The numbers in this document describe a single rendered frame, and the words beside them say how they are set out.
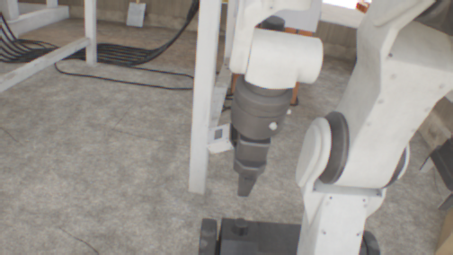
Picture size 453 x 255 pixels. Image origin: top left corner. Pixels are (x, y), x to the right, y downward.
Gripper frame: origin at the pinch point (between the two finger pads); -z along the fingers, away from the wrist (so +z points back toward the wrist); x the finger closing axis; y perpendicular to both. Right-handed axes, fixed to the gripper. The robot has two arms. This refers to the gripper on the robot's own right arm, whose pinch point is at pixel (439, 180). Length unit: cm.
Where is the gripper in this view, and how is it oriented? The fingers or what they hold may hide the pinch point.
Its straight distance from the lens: 75.7
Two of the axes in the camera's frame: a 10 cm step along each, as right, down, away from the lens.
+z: 1.2, -7.3, -6.8
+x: 0.5, -6.8, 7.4
